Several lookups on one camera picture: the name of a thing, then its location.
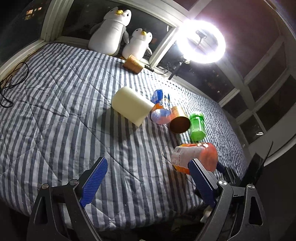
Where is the large penguin plush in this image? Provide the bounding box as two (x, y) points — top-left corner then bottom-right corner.
(88, 6), (132, 56)

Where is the blue orange soda bottle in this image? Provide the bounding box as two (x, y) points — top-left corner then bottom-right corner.
(151, 89), (171, 125)

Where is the black tripod stand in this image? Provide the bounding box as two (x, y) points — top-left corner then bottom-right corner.
(168, 58), (189, 80)

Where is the orange cup far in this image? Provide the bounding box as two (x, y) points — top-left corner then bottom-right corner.
(123, 55), (144, 74)

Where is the red orange tea bottle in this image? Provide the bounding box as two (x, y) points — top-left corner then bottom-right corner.
(171, 143), (218, 175)

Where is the white ring light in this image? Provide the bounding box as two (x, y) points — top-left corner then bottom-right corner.
(176, 20), (226, 64)

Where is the small penguin plush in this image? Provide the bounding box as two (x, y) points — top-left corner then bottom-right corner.
(122, 28), (152, 60)

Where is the cream white plastic cup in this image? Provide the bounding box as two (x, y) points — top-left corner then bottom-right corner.
(111, 86), (154, 127)

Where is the black phone holder clamp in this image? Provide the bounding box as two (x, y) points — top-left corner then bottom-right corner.
(196, 30), (208, 45)

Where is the copper brown cup near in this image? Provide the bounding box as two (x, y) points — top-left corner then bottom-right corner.
(169, 106), (191, 134)

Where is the black power strip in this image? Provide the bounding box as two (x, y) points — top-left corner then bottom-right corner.
(144, 65), (154, 72)

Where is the striped blue white quilt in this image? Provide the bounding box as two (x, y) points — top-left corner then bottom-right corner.
(1, 43), (246, 231)

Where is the black cable on left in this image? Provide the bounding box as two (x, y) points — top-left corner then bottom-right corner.
(0, 61), (30, 108)

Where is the green plastic bottle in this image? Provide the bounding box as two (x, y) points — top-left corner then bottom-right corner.
(189, 112), (206, 142)

